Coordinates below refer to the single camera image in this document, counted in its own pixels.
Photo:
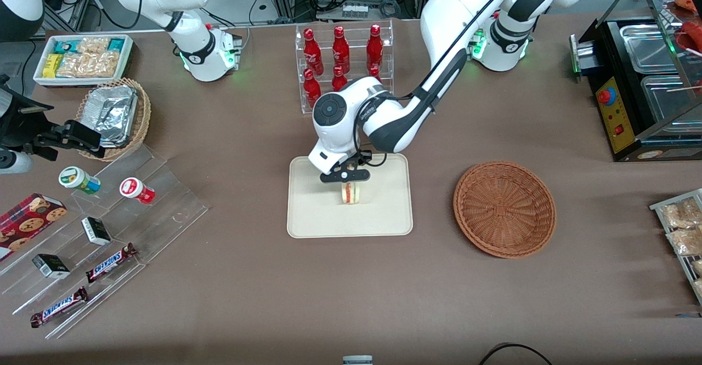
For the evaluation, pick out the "clear bag of snacks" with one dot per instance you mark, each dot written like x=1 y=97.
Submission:
x=683 y=212
x=685 y=241

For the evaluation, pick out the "small clear cracker bag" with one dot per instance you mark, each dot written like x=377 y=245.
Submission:
x=93 y=45

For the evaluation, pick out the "white rectangular snack bin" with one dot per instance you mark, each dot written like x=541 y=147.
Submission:
x=41 y=77

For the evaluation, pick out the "tan wicker basket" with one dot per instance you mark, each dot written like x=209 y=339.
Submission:
x=143 y=118

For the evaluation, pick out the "steel warmer pan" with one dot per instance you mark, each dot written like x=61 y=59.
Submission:
x=650 y=50
x=666 y=99

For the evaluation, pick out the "yellow snack packet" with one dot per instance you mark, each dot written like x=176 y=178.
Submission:
x=52 y=66

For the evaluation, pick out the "red lid white cup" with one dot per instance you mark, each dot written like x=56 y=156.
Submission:
x=136 y=189

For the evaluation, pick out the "large clear cracker bag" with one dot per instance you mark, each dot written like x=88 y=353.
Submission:
x=90 y=64

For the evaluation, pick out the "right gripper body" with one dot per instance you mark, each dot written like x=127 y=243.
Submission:
x=23 y=125

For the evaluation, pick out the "brown Snickers bar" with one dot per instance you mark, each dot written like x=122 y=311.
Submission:
x=57 y=307
x=109 y=263

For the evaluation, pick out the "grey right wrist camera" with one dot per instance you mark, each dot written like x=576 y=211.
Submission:
x=13 y=163

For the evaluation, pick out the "triangular sandwich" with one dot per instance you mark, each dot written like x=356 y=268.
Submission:
x=351 y=193

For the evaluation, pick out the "red plaid cookie box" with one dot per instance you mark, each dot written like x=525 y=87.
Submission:
x=27 y=222

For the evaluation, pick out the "teal snack packet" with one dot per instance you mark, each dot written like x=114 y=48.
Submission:
x=116 y=44
x=64 y=47

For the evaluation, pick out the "tray of wrapped pastries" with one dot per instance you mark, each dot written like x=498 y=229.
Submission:
x=685 y=266

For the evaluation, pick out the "black food warmer machine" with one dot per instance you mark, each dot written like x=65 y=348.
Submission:
x=625 y=140

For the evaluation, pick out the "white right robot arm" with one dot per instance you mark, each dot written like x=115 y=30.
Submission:
x=193 y=52

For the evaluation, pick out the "red emergency stop button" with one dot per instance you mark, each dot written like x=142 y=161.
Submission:
x=605 y=95

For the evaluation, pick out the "silver foil container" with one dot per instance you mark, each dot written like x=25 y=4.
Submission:
x=115 y=113

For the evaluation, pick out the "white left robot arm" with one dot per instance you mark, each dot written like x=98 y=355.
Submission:
x=439 y=25

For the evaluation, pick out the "white power strip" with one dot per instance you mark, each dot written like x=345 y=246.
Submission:
x=355 y=10

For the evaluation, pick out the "clear acrylic stepped display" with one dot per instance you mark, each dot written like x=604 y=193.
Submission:
x=164 y=200

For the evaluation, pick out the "clear acrylic bottle rack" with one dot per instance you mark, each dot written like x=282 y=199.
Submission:
x=301 y=104

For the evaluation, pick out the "brown round wicker basket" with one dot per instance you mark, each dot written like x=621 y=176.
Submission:
x=504 y=209

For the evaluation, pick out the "green lid white cup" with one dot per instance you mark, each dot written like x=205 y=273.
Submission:
x=77 y=178

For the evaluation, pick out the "cream plastic tray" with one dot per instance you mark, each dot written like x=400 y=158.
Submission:
x=384 y=211

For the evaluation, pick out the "small black box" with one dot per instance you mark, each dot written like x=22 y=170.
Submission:
x=50 y=266
x=96 y=231

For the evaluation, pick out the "red soda bottle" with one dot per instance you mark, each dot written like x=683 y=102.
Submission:
x=340 y=50
x=311 y=88
x=374 y=72
x=374 y=47
x=312 y=52
x=339 y=79

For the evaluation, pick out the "small grey device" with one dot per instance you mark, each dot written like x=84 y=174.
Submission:
x=357 y=360

